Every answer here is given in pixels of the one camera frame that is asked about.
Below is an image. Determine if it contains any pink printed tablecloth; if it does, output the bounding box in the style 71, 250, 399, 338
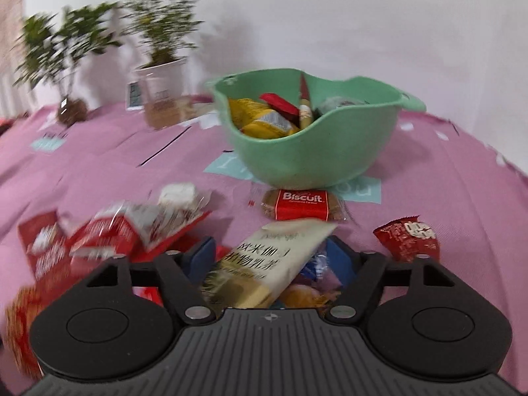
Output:
0, 95, 528, 396

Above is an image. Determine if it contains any green plastic bowl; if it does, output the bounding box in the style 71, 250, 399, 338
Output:
205, 68, 427, 188

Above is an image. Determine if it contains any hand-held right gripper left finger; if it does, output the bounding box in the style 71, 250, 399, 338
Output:
72, 237, 217, 326

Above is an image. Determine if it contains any red label biscuit packet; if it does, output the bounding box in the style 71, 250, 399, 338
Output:
261, 187, 349, 221

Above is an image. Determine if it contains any red candy wrapper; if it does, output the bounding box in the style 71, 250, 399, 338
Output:
260, 93, 298, 116

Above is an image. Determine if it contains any yellow and pink snack packet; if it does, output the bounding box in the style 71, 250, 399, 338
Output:
276, 272, 343, 310

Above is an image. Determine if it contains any red and white snack packet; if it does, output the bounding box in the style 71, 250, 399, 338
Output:
68, 202, 211, 261

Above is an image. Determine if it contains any small leafy plant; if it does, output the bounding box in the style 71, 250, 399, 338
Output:
12, 4, 122, 126

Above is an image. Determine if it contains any potted plant in white cup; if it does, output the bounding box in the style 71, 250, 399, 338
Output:
117, 0, 203, 128

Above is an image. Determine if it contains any cream and gold snack packet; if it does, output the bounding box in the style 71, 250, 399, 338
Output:
201, 219, 339, 309

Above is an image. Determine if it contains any blue foil chocolate ball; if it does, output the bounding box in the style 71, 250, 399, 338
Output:
299, 251, 331, 283

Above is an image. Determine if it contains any long red snack packet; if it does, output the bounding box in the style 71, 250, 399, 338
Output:
18, 210, 73, 281

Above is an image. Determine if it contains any small red snack packet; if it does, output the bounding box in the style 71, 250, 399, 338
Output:
373, 215, 441, 262

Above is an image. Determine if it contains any red and brown snack stick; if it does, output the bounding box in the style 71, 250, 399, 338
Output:
298, 73, 316, 130

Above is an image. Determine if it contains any glossy red snack packet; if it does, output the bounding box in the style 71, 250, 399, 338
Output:
132, 284, 163, 304

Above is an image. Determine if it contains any white nougat in clear wrapper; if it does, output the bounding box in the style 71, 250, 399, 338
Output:
159, 182, 213, 215

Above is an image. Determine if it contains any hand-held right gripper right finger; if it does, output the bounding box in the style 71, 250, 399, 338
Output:
324, 236, 456, 326

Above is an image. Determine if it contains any orange snack packet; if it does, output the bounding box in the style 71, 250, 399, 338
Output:
5, 286, 50, 380

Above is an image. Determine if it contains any white digital clock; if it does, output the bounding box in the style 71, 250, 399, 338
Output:
126, 80, 145, 112

